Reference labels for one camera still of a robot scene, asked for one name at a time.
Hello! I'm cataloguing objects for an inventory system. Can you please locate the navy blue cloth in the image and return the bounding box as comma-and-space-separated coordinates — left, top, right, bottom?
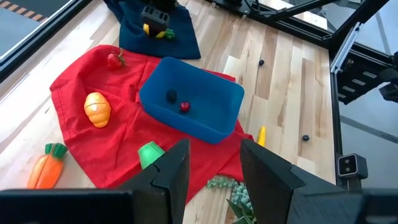
104, 0, 202, 60

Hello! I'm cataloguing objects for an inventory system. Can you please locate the green toy cucumber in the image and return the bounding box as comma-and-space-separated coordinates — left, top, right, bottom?
137, 141, 165, 170

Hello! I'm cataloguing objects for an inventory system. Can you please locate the silver aluminium bar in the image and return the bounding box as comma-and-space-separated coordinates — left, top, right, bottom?
330, 21, 363, 75

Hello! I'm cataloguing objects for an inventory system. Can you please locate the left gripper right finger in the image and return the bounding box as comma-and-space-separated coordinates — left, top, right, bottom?
239, 138, 364, 224

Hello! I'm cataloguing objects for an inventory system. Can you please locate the red cloth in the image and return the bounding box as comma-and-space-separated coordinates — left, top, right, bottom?
49, 44, 254, 205

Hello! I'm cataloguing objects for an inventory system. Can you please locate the black hazard-striped floor mat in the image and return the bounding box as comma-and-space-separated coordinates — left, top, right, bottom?
0, 0, 75, 23

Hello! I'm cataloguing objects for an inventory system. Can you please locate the black table-level camera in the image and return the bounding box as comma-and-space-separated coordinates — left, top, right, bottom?
337, 153, 369, 190

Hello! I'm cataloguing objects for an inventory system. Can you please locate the orange toy carrot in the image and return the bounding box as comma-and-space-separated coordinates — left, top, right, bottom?
27, 142, 68, 190

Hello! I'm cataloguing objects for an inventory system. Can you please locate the dark toy blackberry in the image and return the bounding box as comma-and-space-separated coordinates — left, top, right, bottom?
165, 89, 178, 103

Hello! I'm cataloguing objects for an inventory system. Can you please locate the red toy strawberry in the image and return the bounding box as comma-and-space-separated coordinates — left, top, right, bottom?
106, 48, 126, 70

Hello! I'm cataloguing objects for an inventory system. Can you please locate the succulent plant in black pot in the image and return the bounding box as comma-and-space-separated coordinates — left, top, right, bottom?
206, 176, 259, 224

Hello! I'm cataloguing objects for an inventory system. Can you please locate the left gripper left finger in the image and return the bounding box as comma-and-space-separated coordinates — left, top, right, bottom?
119, 138, 191, 224

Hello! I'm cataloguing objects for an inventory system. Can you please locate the blue plastic tupperware container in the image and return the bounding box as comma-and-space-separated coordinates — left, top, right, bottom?
139, 56, 246, 145

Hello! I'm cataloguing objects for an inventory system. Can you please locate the orange toy croissant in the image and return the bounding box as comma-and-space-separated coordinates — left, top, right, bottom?
83, 91, 112, 129

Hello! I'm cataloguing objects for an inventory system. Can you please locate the yellow toy corn cob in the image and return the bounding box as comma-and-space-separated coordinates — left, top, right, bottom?
256, 125, 267, 147

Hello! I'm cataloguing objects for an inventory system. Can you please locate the yellow toy bell pepper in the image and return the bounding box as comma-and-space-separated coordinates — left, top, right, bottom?
142, 23, 176, 40

